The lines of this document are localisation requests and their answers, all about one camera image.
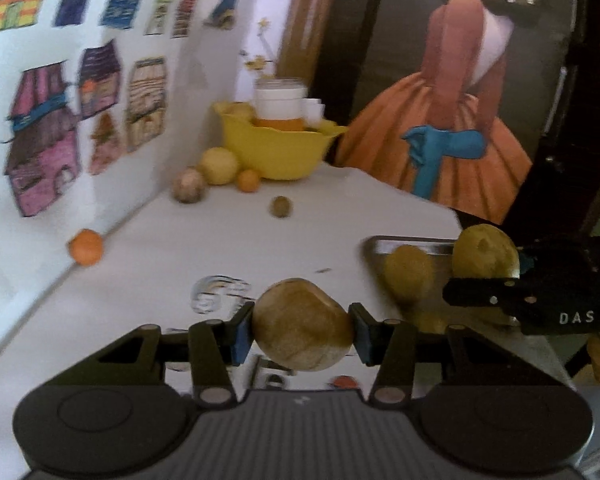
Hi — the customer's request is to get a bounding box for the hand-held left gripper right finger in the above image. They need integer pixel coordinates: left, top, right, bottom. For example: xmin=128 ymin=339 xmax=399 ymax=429
xmin=349 ymin=302 xmax=567 ymax=407

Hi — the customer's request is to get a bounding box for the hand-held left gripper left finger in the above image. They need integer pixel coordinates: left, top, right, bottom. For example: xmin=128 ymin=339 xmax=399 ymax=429
xmin=42 ymin=302 xmax=256 ymax=407

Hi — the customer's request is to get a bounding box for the large yellow-green fruit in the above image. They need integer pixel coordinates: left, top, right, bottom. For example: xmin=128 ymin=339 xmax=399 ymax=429
xmin=452 ymin=224 xmax=521 ymax=281

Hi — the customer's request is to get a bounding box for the round tan fruit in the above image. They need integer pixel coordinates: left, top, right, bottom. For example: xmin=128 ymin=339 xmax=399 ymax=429
xmin=252 ymin=278 xmax=354 ymax=372

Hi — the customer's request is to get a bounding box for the metal tray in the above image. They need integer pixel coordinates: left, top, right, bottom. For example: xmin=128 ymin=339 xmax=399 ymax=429
xmin=364 ymin=236 xmax=577 ymax=392

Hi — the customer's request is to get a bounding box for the olive green round fruit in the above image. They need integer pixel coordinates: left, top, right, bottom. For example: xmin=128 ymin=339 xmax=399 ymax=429
xmin=384 ymin=245 xmax=436 ymax=306

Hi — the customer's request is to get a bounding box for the small orange mandarin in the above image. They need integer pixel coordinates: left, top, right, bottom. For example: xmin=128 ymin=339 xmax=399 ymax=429
xmin=237 ymin=169 xmax=261 ymax=194

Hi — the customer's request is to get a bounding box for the white printed table mat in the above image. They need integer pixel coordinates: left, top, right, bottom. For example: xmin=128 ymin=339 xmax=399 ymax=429
xmin=0 ymin=162 xmax=465 ymax=480

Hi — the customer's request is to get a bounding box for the brown striped round fruit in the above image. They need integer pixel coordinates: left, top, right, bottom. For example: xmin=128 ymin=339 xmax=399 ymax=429
xmin=173 ymin=167 xmax=207 ymax=205

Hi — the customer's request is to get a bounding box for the yellow lemon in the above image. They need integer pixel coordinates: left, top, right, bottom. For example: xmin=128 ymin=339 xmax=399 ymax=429
xmin=200 ymin=146 xmax=240 ymax=187

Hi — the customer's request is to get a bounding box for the yellow plastic bowl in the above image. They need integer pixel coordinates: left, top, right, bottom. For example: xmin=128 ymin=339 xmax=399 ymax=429
xmin=213 ymin=101 xmax=349 ymax=181

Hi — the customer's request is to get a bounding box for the pale yellow fruit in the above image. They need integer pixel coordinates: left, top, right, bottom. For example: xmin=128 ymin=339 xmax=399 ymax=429
xmin=227 ymin=102 xmax=256 ymax=122

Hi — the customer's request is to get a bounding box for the white paper box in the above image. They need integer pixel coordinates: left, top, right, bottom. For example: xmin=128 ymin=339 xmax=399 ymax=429
xmin=302 ymin=97 xmax=326 ymax=127

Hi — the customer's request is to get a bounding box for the glass jar with white label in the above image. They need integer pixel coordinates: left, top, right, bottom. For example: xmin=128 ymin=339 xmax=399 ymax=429
xmin=253 ymin=77 xmax=309 ymax=132

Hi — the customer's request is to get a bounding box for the dried flower twig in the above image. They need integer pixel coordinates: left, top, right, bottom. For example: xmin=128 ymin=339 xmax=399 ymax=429
xmin=239 ymin=17 xmax=277 ymax=81

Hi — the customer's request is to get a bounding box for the coloured houses drawing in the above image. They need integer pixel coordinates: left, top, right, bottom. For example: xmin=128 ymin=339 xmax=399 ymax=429
xmin=0 ymin=0 xmax=202 ymax=221

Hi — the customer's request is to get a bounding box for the wall poster orange dress figure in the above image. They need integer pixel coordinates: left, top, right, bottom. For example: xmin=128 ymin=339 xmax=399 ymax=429
xmin=332 ymin=0 xmax=581 ymax=226

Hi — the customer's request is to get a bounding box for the wooden frame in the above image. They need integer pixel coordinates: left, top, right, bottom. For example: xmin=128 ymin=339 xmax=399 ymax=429
xmin=275 ymin=0 xmax=347 ymax=97

